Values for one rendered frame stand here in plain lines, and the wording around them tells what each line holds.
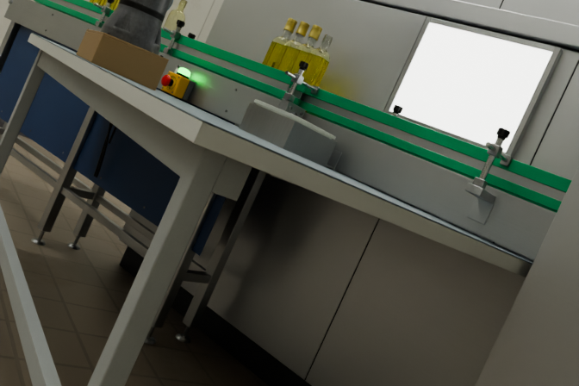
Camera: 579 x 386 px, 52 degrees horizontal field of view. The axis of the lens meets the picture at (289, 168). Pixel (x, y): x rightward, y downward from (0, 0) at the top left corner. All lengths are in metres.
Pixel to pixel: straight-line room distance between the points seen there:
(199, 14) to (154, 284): 4.28
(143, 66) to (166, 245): 0.72
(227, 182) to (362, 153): 0.87
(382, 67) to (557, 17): 0.53
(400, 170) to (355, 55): 0.55
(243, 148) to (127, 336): 0.33
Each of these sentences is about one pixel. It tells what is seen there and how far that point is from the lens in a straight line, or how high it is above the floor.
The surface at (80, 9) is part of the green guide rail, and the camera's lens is 2.79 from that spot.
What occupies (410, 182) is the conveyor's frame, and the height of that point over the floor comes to 0.81.
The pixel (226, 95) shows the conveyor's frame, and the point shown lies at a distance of 1.96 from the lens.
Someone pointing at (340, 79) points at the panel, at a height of 1.04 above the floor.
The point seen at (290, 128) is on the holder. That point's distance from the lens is 1.54.
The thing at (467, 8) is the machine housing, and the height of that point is 1.38.
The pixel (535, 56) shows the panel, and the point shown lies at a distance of 1.85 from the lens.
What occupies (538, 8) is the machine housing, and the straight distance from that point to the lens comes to 1.94.
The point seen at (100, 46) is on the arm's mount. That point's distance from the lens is 1.50.
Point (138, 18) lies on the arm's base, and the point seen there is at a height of 0.89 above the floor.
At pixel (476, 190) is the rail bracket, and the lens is 1.47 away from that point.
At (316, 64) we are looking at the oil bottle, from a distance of 1.95.
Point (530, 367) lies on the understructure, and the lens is 1.36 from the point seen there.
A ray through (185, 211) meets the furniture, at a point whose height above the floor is 0.61.
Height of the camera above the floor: 0.77
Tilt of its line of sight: 2 degrees down
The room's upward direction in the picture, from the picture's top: 24 degrees clockwise
